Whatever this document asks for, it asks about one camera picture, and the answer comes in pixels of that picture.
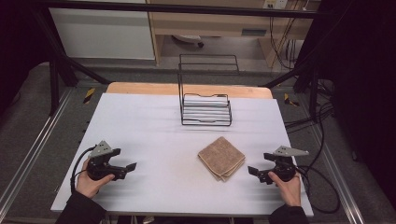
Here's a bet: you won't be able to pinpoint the black metal frame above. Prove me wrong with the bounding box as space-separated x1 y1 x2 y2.
30 0 326 123

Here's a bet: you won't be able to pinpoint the black wire rack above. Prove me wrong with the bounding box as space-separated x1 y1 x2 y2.
177 53 241 127

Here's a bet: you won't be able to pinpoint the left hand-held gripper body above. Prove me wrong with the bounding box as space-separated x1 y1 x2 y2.
86 140 122 182

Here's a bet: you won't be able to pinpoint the black curtain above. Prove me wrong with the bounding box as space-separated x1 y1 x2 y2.
317 0 396 203
0 0 52 113

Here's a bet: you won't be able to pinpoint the person's left hand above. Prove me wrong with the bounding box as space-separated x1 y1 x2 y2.
76 167 116 200

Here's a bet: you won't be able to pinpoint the white table cover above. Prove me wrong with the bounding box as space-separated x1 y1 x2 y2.
50 92 315 217

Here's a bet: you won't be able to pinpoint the office chair base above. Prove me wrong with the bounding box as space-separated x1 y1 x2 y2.
171 34 205 49

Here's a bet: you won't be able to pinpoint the person's right hand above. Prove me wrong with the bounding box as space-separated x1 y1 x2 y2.
267 171 303 208

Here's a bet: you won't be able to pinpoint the wooden table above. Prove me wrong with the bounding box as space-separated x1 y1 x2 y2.
105 81 274 100

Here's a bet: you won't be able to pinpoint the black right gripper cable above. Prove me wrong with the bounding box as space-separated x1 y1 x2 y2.
294 118 342 215

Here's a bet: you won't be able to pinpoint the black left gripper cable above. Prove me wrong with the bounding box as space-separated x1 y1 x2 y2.
69 145 98 194

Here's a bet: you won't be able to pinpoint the white wall socket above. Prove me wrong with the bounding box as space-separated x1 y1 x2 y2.
262 0 289 10

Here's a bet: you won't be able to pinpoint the light wooden desk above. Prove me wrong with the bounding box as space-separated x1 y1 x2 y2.
145 0 322 68

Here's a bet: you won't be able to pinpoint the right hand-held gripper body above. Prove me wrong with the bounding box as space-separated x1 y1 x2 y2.
263 145 310 183

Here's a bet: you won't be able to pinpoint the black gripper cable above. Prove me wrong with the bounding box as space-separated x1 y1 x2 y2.
294 118 342 215
69 145 98 194

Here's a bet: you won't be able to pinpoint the yellow black floor tape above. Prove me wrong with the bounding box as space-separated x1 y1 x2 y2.
82 87 96 105
283 92 301 107

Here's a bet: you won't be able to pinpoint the folded brown towel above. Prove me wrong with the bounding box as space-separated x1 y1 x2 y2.
197 135 247 183

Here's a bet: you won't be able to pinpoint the hanging black cables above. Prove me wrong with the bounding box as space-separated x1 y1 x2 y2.
268 15 302 71

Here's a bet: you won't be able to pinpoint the aluminium floor rail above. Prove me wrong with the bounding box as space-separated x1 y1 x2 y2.
0 88 75 207
309 124 366 224

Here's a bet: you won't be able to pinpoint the white cabinet panel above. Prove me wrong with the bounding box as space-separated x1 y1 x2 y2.
49 7 156 61

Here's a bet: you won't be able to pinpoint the black floor cables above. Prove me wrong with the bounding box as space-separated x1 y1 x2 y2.
283 78 335 134

